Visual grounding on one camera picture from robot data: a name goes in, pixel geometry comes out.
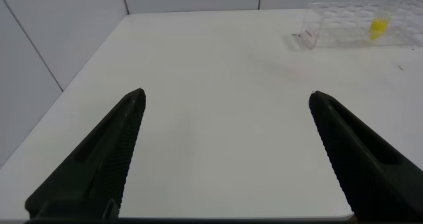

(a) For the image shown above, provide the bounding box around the clear plastic test tube rack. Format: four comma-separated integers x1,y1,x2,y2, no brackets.
299,0,423,50

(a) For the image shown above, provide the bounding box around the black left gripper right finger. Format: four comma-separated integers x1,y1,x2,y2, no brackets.
308,90,423,223

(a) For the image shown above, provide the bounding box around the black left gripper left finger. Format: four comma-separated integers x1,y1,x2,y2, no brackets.
24,87,147,220

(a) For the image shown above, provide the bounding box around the test tube with yellow pigment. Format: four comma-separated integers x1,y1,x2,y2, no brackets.
367,0,406,42

